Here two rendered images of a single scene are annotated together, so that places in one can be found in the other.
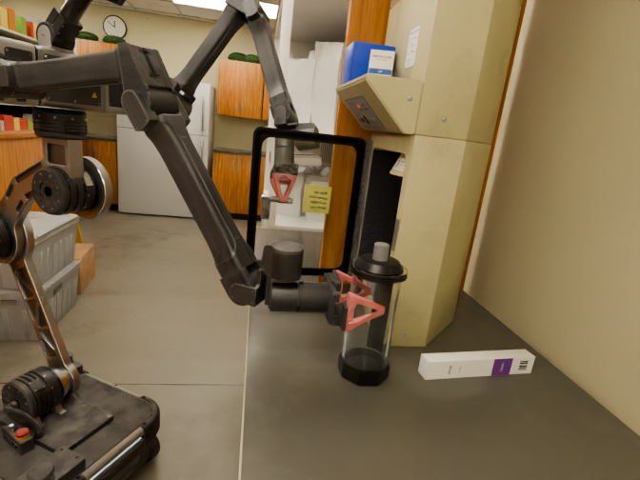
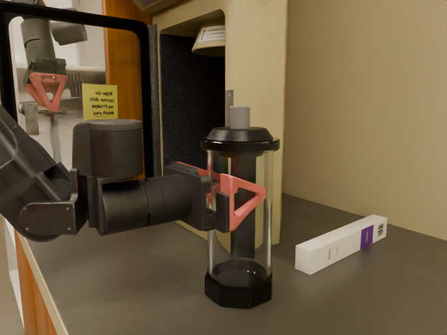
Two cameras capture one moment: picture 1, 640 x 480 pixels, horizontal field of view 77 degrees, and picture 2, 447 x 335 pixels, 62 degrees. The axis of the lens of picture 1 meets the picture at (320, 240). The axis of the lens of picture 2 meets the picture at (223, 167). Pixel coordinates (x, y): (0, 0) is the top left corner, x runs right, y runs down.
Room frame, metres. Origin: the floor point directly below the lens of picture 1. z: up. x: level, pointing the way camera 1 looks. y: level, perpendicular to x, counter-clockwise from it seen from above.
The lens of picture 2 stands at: (0.27, 0.12, 1.22)
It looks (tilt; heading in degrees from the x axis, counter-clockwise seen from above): 10 degrees down; 335
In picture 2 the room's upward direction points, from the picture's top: straight up
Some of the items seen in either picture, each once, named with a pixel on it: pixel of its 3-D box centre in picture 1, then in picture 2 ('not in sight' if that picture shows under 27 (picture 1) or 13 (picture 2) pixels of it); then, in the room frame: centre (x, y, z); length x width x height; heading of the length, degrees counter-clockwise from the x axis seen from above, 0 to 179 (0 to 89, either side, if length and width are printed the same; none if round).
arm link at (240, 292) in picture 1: (270, 270); (88, 171); (0.70, 0.08, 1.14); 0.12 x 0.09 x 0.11; 70
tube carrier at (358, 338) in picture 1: (370, 318); (239, 213); (0.72, -0.12, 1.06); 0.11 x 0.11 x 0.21
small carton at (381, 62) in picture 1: (380, 68); not in sight; (0.93, -0.09, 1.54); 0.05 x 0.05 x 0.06; 85
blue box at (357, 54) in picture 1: (367, 67); not in sight; (1.05, -0.07, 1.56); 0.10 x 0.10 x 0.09; 10
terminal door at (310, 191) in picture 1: (304, 207); (86, 113); (1.09, 0.05, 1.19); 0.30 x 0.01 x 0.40; 106
